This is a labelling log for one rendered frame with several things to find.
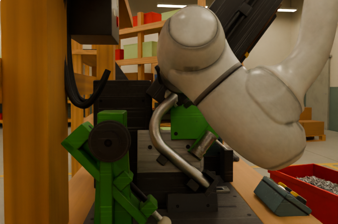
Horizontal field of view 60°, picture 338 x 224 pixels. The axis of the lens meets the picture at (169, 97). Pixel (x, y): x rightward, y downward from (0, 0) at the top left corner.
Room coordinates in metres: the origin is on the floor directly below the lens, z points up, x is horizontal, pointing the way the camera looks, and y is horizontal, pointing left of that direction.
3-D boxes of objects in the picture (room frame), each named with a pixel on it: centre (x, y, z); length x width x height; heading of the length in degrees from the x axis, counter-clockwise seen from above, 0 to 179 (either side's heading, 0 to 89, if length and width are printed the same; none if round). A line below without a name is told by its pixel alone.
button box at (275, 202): (0.78, -0.30, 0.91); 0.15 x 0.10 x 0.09; 3
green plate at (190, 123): (0.89, -0.06, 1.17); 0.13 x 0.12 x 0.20; 3
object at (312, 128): (6.91, -2.91, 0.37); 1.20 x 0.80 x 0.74; 106
